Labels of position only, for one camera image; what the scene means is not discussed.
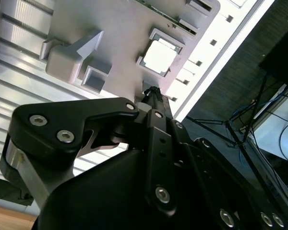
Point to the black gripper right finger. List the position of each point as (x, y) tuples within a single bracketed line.
[(206, 167)]

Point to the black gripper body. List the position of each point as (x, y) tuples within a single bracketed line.
[(98, 196)]

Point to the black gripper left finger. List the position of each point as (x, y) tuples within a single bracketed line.
[(62, 119)]

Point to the silver square CPU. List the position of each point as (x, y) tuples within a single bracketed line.
[(159, 56)]

